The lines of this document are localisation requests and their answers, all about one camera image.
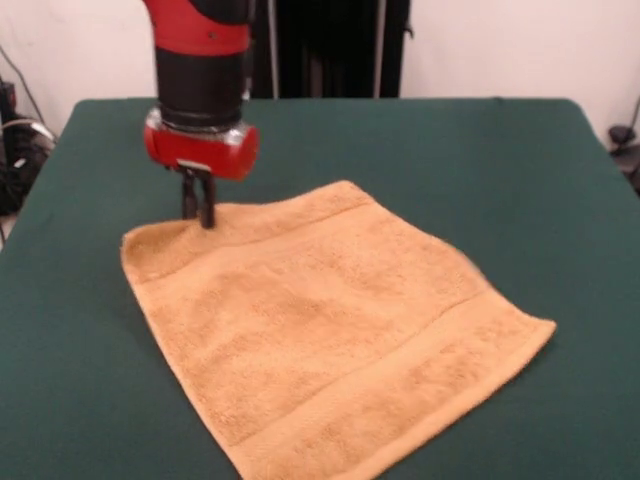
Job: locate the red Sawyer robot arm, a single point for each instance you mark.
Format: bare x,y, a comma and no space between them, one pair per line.
200,65

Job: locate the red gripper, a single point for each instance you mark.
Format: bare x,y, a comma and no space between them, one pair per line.
205,152

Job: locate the orange terry towel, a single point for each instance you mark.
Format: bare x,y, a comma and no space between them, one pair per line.
325,325

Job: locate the dark green table cloth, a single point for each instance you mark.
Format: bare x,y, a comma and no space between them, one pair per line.
500,200

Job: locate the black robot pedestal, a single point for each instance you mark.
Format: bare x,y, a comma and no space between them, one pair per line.
325,50

